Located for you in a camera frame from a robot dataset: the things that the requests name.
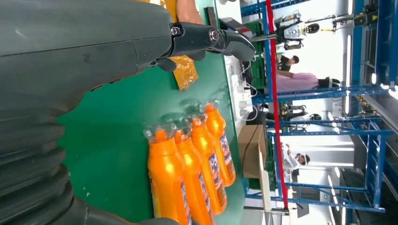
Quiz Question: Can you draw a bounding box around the orange detergent bottle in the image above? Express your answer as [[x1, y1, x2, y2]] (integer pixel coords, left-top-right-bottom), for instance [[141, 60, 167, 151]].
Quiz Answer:
[[183, 105, 228, 216], [200, 100, 236, 188], [143, 123, 193, 225], [161, 113, 215, 225]]

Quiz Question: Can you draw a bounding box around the person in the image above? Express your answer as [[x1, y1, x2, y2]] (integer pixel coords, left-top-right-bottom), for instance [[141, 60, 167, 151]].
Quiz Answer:
[[276, 70, 341, 93], [276, 55, 300, 72], [176, 0, 204, 25], [281, 144, 311, 184]]

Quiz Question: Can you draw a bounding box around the yellow plastic sheet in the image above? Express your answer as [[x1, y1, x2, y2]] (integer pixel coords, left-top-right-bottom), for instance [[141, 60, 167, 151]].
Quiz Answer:
[[137, 0, 199, 91]]

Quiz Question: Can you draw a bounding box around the white power strip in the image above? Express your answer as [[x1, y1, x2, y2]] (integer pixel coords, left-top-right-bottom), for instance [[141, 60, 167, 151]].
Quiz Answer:
[[230, 56, 259, 122]]

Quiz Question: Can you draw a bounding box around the green plastic crate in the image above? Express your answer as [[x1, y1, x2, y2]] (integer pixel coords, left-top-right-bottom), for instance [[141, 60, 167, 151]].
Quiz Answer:
[[248, 22, 267, 90]]

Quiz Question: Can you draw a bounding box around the black case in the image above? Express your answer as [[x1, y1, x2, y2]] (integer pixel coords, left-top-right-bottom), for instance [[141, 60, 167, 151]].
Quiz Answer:
[[245, 110, 268, 127]]

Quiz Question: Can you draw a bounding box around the cardboard box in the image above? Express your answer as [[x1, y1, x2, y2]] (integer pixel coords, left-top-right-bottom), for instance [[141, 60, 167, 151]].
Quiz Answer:
[[237, 124, 268, 179]]

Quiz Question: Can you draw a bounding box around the red pole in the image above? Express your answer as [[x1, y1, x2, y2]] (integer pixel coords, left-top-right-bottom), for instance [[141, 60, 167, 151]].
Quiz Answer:
[[265, 0, 289, 209]]

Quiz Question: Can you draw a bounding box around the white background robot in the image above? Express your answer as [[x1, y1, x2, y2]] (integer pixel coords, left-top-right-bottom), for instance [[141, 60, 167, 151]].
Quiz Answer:
[[275, 11, 321, 50]]

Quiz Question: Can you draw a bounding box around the dark background robot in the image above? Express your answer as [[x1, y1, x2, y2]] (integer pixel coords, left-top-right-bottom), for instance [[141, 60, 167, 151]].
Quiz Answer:
[[280, 104, 322, 122]]

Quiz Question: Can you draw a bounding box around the blue metal rack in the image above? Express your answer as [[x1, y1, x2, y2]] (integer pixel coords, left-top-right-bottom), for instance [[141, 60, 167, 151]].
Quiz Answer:
[[241, 0, 398, 213]]

